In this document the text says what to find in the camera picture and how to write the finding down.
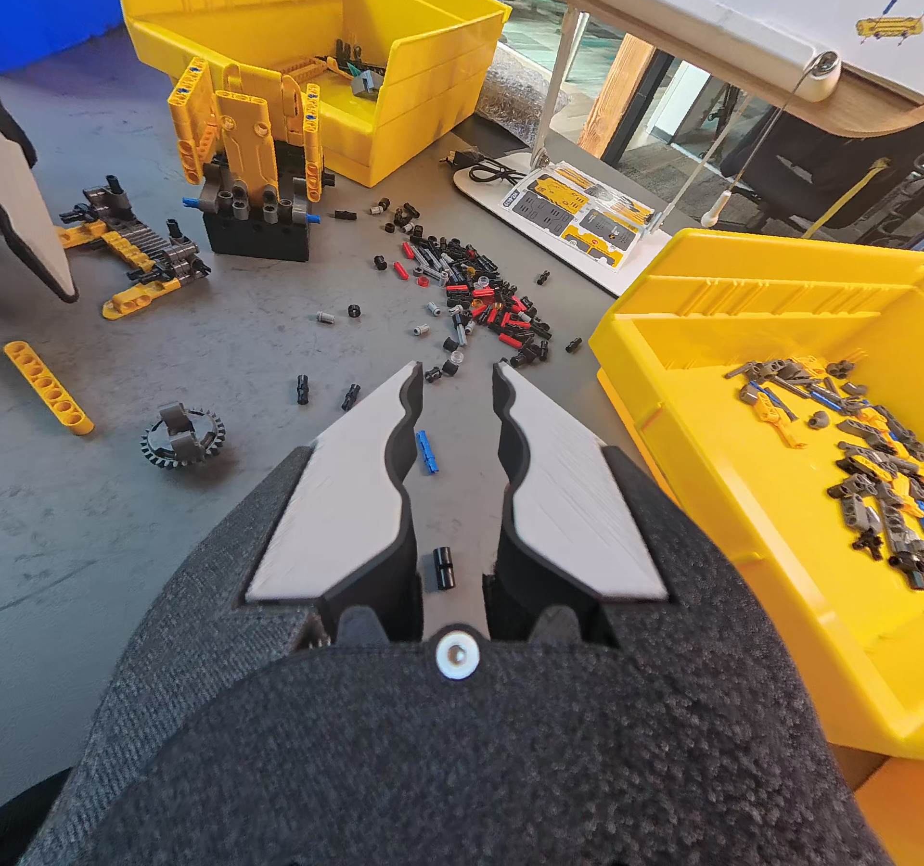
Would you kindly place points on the pile of small lego pins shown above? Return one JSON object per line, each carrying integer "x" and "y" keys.
{"x": 498, "y": 310}

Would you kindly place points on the blue lego pin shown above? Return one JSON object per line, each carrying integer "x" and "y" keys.
{"x": 427, "y": 452}

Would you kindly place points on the yellow plastic bin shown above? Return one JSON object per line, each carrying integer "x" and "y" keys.
{"x": 433, "y": 50}
{"x": 895, "y": 815}
{"x": 722, "y": 519}

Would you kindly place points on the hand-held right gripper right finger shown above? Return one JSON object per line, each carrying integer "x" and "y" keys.
{"x": 577, "y": 519}

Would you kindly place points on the grey grille yellow lego assembly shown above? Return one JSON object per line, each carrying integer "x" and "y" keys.
{"x": 151, "y": 242}

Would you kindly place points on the blue plastic bin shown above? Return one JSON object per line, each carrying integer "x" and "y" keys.
{"x": 50, "y": 0}

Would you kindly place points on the yellow black lego robot model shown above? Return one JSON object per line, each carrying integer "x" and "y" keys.
{"x": 249, "y": 130}

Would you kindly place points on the black office chair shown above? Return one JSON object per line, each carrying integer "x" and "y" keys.
{"x": 808, "y": 159}

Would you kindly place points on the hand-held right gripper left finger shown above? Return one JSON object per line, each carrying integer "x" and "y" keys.
{"x": 325, "y": 519}

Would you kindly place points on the sticker sheet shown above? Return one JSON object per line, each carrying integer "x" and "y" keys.
{"x": 563, "y": 216}

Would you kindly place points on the bubble wrap sheet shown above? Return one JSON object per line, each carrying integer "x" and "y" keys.
{"x": 512, "y": 94}

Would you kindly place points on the wooden post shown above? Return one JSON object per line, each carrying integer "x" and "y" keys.
{"x": 617, "y": 101}

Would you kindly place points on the yellow lego beam with holes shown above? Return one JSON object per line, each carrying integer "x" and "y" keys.
{"x": 47, "y": 386}

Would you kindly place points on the black lego gear grey connector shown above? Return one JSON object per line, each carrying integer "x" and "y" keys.
{"x": 180, "y": 436}

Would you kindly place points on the yellow lego blade with connector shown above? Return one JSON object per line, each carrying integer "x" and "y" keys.
{"x": 79, "y": 233}

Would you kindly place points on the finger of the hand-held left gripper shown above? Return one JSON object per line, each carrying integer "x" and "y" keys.
{"x": 29, "y": 216}

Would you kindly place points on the blue grey lego parts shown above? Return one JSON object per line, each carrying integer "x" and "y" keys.
{"x": 866, "y": 476}

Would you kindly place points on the loose black yellow lego parts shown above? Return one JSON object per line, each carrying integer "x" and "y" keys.
{"x": 361, "y": 79}

